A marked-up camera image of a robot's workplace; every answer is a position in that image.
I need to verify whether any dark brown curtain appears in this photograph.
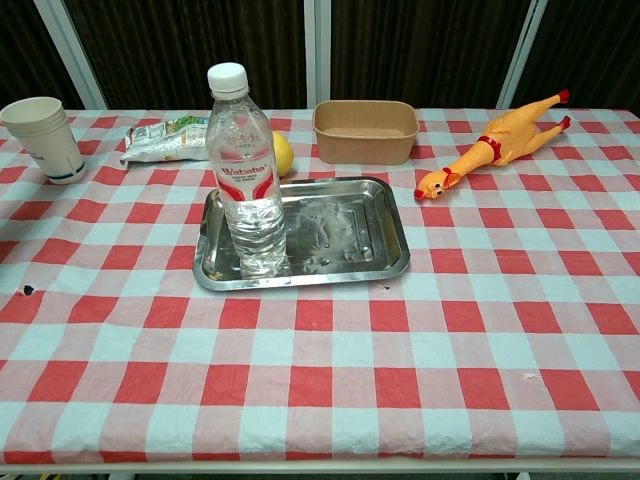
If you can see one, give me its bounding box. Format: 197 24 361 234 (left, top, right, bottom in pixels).
0 0 640 111

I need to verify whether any red white checkered tablecloth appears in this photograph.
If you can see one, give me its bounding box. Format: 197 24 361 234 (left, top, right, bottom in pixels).
0 108 640 464

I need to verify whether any yellow rubber chicken toy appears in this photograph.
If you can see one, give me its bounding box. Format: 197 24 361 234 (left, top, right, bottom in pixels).
413 89 572 202

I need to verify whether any vertical white frame post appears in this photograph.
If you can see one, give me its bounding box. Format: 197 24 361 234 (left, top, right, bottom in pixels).
303 0 332 110

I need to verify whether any white paper cup blue print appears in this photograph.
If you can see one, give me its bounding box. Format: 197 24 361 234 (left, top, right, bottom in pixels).
19 122 86 185

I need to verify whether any silver snack bag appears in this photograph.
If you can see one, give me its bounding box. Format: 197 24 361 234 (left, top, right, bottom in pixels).
119 115 211 165

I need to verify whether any brown kraft paper bowl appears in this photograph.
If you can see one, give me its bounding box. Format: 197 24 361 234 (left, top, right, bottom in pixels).
312 99 420 166

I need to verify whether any transparent plastic water bottle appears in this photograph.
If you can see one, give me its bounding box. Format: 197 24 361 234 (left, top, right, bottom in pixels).
204 62 288 280

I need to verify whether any slanted white frame post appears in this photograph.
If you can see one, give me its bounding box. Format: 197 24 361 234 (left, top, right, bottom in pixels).
497 0 549 110
32 0 109 110

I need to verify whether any rectangular stainless steel tray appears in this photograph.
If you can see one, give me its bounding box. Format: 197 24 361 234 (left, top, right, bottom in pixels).
192 177 412 291

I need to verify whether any yellow plastic pear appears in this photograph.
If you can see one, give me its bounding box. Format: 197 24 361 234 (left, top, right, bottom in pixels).
271 131 295 178

